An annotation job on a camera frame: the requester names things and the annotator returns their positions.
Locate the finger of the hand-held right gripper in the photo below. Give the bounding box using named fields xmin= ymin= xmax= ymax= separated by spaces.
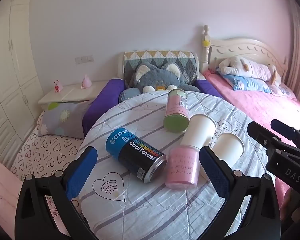
xmin=247 ymin=121 xmax=300 ymax=161
xmin=270 ymin=119 xmax=300 ymax=152

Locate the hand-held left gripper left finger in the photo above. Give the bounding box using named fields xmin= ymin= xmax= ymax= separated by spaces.
xmin=14 ymin=146 xmax=98 ymax=240

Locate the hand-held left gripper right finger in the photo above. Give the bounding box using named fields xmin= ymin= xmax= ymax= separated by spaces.
xmin=199 ymin=146 xmax=282 ymax=240

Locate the white paper cup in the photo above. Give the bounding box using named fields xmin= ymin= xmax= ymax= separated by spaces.
xmin=200 ymin=132 xmax=245 ymax=180
xmin=180 ymin=114 xmax=217 ymax=148

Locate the pink plastic cup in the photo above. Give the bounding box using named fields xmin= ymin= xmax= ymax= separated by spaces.
xmin=164 ymin=145 xmax=201 ymax=189

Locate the pink blanket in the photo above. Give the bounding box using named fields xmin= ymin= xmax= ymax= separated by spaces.
xmin=202 ymin=70 xmax=300 ymax=205

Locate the pink printed pillow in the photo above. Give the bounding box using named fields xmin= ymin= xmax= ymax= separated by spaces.
xmin=267 ymin=83 xmax=297 ymax=98

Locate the heart print bed sheet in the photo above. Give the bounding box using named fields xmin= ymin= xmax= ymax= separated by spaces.
xmin=10 ymin=110 xmax=85 ymax=183

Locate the blue and black canister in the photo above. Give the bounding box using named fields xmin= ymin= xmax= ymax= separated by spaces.
xmin=105 ymin=128 xmax=167 ymax=183

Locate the blue printed pillow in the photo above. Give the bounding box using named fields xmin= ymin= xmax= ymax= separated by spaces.
xmin=216 ymin=74 xmax=272 ymax=93

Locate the grey flower pillow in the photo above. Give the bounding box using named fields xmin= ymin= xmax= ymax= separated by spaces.
xmin=37 ymin=100 xmax=93 ymax=139

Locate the white plush animal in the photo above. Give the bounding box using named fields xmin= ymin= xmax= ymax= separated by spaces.
xmin=216 ymin=56 xmax=282 ymax=85

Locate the purple bed bumper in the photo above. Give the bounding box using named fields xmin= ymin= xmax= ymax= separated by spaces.
xmin=82 ymin=79 xmax=125 ymax=138
xmin=196 ymin=79 xmax=225 ymax=99

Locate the pink and green canister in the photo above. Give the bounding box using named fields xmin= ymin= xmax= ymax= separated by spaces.
xmin=163 ymin=88 xmax=190 ymax=133

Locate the white nightstand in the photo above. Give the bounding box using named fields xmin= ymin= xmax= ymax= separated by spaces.
xmin=37 ymin=81 xmax=108 ymax=110

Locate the pale pink cloth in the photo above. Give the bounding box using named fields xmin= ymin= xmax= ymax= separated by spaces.
xmin=0 ymin=158 xmax=65 ymax=240

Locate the cream carved bed headboard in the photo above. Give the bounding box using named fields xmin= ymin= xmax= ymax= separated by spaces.
xmin=201 ymin=25 xmax=289 ymax=80

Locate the pink and white toy figure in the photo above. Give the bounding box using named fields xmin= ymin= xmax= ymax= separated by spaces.
xmin=52 ymin=79 xmax=63 ymax=93

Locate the grey cat plush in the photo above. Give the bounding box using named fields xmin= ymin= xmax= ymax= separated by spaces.
xmin=119 ymin=63 xmax=202 ymax=103

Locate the white wardrobe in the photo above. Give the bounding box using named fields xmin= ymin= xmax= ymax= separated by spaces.
xmin=0 ymin=0 xmax=44 ymax=170

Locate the diamond patterned headboard cover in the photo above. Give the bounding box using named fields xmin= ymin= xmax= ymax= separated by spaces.
xmin=118 ymin=51 xmax=200 ymax=83

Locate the wall outlet panel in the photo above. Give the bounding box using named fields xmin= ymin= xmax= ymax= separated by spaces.
xmin=75 ymin=54 xmax=94 ymax=63

